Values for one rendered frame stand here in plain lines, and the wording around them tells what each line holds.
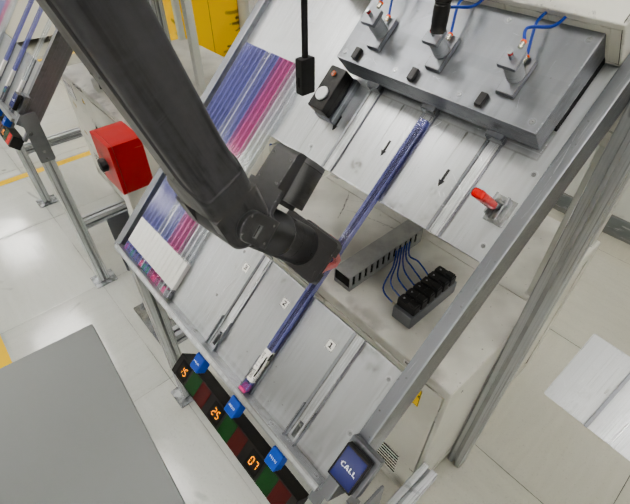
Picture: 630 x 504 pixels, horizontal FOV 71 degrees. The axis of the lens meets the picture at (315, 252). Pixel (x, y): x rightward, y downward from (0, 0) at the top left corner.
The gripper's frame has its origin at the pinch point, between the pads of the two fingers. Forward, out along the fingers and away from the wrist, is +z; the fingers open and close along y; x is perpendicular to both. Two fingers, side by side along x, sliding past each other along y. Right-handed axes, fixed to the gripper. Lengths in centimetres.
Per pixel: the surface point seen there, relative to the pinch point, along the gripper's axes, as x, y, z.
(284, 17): -32, 41, 1
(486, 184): -20.8, -13.1, 0.6
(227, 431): 33.8, -0.8, 2.4
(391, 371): 7.3, -17.4, 1.0
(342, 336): 8.3, -8.5, 1.1
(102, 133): 12, 88, 7
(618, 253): -62, -18, 178
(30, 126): 25, 120, 3
